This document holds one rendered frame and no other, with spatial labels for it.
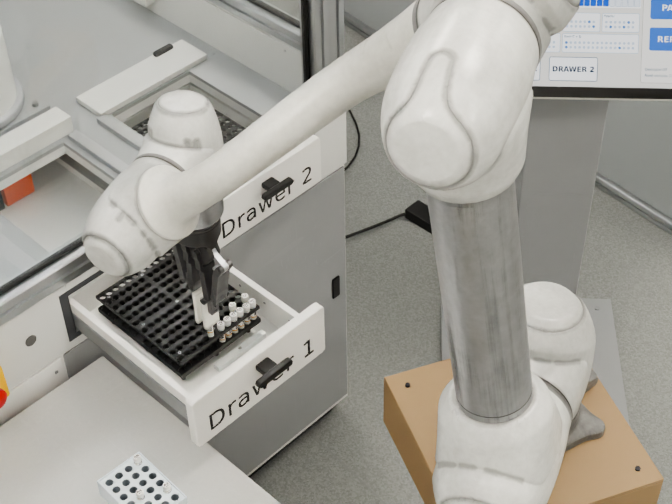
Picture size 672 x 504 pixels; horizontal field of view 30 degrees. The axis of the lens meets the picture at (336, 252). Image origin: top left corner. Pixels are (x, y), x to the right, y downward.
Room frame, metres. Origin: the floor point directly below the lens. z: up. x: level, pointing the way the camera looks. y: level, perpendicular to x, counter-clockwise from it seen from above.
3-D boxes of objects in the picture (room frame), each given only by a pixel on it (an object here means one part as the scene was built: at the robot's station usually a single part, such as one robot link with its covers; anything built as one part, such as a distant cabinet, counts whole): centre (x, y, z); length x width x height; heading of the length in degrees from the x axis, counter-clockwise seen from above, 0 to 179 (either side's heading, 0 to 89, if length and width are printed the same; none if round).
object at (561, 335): (1.21, -0.29, 1.03); 0.18 x 0.16 x 0.22; 158
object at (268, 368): (1.30, 0.11, 0.91); 0.07 x 0.04 x 0.01; 135
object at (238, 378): (1.32, 0.13, 0.87); 0.29 x 0.02 x 0.11; 135
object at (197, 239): (1.38, 0.21, 1.12); 0.08 x 0.07 x 0.09; 45
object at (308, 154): (1.77, 0.13, 0.87); 0.29 x 0.02 x 0.11; 135
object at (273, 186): (1.75, 0.11, 0.91); 0.07 x 0.04 x 0.01; 135
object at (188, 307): (1.46, 0.27, 0.87); 0.22 x 0.18 x 0.06; 45
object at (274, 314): (1.47, 0.28, 0.86); 0.40 x 0.26 x 0.06; 45
